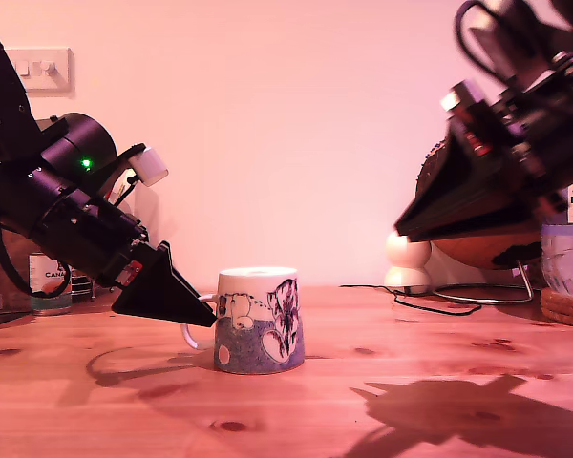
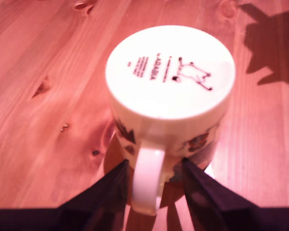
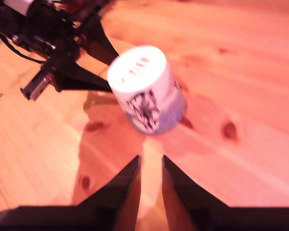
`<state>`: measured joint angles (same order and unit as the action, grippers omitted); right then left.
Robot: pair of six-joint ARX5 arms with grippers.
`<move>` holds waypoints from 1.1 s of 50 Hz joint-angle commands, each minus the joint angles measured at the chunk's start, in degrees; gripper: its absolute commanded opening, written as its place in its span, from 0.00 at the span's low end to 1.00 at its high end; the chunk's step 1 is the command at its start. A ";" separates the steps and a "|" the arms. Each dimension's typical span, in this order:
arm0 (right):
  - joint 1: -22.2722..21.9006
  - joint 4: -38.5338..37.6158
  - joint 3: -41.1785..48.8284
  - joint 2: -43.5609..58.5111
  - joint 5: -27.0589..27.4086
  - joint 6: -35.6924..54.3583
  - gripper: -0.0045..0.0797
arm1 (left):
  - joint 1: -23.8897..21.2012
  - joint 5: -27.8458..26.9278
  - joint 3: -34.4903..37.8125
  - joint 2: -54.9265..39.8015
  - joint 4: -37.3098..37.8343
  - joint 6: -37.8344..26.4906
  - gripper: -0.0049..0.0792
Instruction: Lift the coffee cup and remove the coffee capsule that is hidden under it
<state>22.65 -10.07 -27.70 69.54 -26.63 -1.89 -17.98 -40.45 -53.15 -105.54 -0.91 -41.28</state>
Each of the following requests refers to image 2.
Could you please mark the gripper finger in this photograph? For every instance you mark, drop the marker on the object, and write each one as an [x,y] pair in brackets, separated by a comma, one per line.
[106,197]
[207,204]

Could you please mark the white mug with cartoon print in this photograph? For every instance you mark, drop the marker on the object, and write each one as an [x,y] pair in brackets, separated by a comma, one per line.
[171,79]

